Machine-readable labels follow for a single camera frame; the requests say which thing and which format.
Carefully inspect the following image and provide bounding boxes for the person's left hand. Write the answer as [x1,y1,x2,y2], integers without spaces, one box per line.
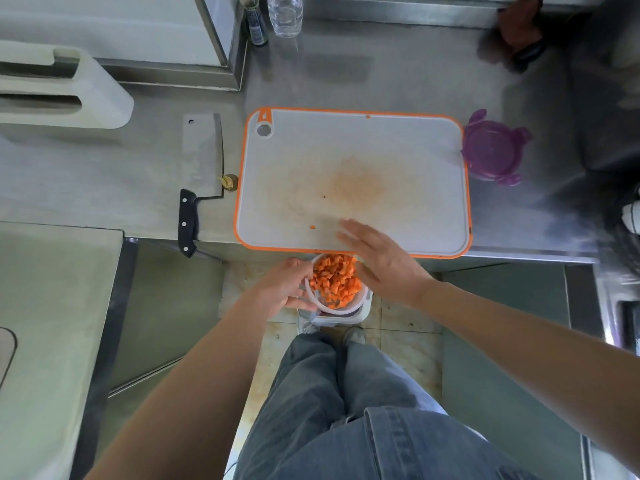
[249,258,319,321]

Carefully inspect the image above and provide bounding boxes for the person's right hand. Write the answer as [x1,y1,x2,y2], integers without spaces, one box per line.
[335,218,439,309]

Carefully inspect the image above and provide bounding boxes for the purple lidded container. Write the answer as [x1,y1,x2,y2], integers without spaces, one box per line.
[303,253,371,317]

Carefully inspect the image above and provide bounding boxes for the diced carrot pieces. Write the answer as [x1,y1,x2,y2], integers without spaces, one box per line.
[308,254,364,311]

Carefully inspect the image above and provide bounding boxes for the black-handled kitchen knife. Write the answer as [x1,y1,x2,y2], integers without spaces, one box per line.
[177,112,225,259]

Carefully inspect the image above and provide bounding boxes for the purple round container lid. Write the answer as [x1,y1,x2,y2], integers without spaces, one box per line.
[460,108,533,187]

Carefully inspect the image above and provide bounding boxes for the person's left forearm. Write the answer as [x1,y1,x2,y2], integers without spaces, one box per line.
[85,294,269,480]

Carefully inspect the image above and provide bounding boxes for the person's right forearm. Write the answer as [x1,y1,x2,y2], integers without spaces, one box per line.
[417,280,640,475]

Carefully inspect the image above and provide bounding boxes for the white waste bin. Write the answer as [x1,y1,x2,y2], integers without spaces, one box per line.
[298,293,374,329]

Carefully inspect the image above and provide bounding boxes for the white orange-rimmed cutting board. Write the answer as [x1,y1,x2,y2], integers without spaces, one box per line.
[233,107,474,260]

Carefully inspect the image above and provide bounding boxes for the blue denim trousers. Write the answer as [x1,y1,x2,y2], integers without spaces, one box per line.
[233,333,451,480]

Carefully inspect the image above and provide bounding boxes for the pale green cabinet front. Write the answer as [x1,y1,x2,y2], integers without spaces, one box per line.
[441,262,586,480]
[95,242,226,461]

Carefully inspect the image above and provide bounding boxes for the blue denim shirt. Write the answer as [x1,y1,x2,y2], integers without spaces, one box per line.
[279,405,541,480]

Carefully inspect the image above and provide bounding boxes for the group of seasoning bottles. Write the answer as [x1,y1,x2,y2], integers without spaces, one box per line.
[621,187,640,235]

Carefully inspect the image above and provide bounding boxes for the small gold-capped bottle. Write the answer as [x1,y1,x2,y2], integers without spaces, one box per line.
[239,0,269,47]

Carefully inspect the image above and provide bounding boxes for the dark red cloth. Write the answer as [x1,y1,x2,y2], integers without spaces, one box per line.
[497,0,549,73]

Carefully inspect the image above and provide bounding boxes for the clear plastic water bottle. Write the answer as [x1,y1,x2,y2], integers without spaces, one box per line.
[265,0,305,39]

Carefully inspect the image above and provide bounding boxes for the pale board with handle slot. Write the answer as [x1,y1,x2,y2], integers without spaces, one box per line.
[0,327,19,391]

